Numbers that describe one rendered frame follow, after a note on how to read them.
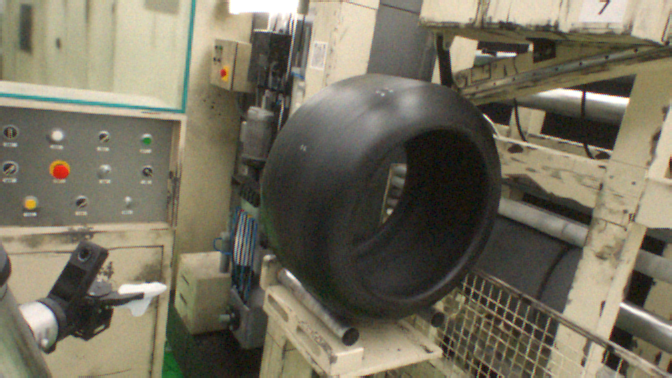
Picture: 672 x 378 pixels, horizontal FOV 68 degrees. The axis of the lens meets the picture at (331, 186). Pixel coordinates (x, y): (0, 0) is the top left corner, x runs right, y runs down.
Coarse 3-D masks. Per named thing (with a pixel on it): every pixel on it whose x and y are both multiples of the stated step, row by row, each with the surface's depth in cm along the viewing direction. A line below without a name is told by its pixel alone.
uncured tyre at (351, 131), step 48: (336, 96) 111; (432, 96) 106; (288, 144) 110; (336, 144) 99; (384, 144) 100; (432, 144) 144; (480, 144) 115; (288, 192) 106; (336, 192) 98; (432, 192) 149; (480, 192) 135; (288, 240) 108; (336, 240) 101; (384, 240) 148; (432, 240) 144; (480, 240) 126; (336, 288) 106; (384, 288) 137; (432, 288) 123
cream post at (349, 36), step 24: (336, 0) 129; (360, 0) 131; (336, 24) 130; (360, 24) 133; (312, 48) 139; (336, 48) 131; (360, 48) 135; (312, 72) 139; (336, 72) 133; (360, 72) 137; (264, 360) 163; (288, 360) 154
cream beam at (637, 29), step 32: (448, 0) 131; (480, 0) 123; (512, 0) 115; (544, 0) 108; (576, 0) 102; (640, 0) 92; (480, 32) 130; (512, 32) 119; (544, 32) 109; (576, 32) 102; (608, 32) 97; (640, 32) 95
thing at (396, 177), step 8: (392, 168) 170; (400, 168) 169; (392, 176) 171; (400, 176) 173; (392, 184) 172; (400, 184) 167; (392, 192) 172; (400, 192) 168; (384, 200) 173; (392, 200) 171; (384, 208) 174; (392, 208) 173; (384, 216) 175
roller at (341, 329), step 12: (288, 276) 135; (288, 288) 134; (300, 288) 129; (300, 300) 128; (312, 300) 124; (312, 312) 123; (324, 312) 119; (336, 324) 115; (348, 324) 114; (348, 336) 112
